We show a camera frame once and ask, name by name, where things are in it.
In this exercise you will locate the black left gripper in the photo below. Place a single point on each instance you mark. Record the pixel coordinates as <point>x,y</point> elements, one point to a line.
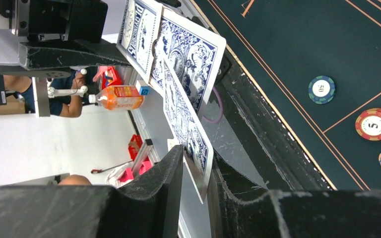
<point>80,22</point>

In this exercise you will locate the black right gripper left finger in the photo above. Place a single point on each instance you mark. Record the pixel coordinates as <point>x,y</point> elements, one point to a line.
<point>147,207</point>

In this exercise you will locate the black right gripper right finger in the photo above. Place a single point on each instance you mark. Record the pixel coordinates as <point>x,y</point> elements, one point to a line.
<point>239,208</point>

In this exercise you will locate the blue white card deck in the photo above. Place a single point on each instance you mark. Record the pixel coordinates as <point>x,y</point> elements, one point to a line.
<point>151,31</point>

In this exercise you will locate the person in background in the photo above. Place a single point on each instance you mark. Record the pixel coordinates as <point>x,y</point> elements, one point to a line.
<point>61,93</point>

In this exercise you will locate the red crate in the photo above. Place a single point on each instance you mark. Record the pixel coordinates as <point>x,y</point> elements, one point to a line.
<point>139,152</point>

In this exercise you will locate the orange yellow chip stack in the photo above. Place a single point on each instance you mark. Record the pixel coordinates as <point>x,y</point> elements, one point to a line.
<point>368,124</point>

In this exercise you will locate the green poker mat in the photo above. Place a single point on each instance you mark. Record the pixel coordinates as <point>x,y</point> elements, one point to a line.
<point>298,40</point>

